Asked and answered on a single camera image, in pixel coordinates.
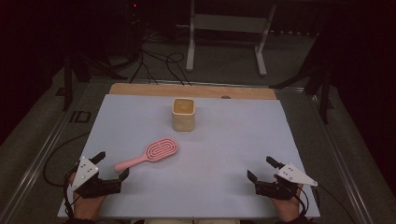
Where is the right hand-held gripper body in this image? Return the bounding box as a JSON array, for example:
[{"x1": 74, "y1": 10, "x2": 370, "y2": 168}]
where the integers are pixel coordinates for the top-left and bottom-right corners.
[{"x1": 255, "y1": 162, "x2": 318, "y2": 201}]

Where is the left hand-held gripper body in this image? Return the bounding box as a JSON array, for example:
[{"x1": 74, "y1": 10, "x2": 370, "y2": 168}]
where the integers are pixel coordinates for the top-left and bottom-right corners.
[{"x1": 71, "y1": 156, "x2": 122, "y2": 200}]

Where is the pink hairbrush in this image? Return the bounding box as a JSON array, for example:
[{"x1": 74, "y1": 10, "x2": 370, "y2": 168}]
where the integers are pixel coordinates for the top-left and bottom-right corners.
[{"x1": 113, "y1": 137, "x2": 179, "y2": 174}]

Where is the beige square cup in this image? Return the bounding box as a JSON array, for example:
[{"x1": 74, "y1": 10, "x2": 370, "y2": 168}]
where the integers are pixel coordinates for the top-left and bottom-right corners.
[{"x1": 171, "y1": 97, "x2": 196, "y2": 133}]

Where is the person's left hand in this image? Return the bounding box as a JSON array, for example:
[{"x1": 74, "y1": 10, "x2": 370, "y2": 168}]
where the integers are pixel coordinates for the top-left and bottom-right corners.
[{"x1": 68, "y1": 172, "x2": 106, "y2": 220}]

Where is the person's right hand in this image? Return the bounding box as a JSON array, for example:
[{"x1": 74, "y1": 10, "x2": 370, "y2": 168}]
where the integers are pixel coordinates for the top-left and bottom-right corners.
[{"x1": 270, "y1": 184, "x2": 304, "y2": 222}]

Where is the pale grey table mat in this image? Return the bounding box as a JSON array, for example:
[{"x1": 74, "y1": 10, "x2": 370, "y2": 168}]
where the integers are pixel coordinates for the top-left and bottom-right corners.
[{"x1": 57, "y1": 93, "x2": 321, "y2": 219}]

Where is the black tripod stand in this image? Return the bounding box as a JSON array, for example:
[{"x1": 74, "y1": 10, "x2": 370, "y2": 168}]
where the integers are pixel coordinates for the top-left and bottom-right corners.
[
  {"x1": 55, "y1": 46, "x2": 129, "y2": 112},
  {"x1": 270, "y1": 31, "x2": 334, "y2": 125}
]

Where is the dark equipment with red light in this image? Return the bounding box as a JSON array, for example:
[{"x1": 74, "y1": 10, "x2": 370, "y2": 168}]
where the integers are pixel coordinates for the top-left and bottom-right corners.
[{"x1": 123, "y1": 0, "x2": 145, "y2": 62}]

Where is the white metal stand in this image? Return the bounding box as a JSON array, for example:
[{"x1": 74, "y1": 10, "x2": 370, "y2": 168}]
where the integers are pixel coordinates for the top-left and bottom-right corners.
[{"x1": 185, "y1": 0, "x2": 277, "y2": 77}]

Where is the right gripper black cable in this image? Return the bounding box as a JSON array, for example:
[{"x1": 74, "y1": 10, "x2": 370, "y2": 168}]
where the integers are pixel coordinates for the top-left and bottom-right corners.
[{"x1": 290, "y1": 183, "x2": 321, "y2": 218}]

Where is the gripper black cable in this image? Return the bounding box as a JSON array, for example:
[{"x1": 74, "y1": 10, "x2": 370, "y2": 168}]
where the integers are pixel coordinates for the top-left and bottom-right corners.
[
  {"x1": 290, "y1": 183, "x2": 321, "y2": 218},
  {"x1": 63, "y1": 169, "x2": 80, "y2": 219}
]

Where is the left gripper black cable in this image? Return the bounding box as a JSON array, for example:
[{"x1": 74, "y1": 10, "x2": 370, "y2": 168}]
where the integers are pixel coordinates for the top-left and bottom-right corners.
[{"x1": 63, "y1": 169, "x2": 80, "y2": 219}]

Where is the black floor cable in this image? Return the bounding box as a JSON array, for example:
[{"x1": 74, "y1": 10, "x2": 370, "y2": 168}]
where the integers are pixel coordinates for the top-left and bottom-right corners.
[
  {"x1": 42, "y1": 132, "x2": 92, "y2": 189},
  {"x1": 314, "y1": 183, "x2": 357, "y2": 224}
]

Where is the metal floor rail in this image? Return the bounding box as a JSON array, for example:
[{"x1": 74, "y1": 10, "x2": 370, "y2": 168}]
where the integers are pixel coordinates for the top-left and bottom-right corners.
[
  {"x1": 306, "y1": 92, "x2": 372, "y2": 224},
  {"x1": 0, "y1": 81, "x2": 92, "y2": 224}
]

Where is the tangle of black cables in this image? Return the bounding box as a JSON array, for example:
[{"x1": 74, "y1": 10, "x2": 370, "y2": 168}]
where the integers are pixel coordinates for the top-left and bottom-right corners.
[{"x1": 129, "y1": 31, "x2": 192, "y2": 87}]

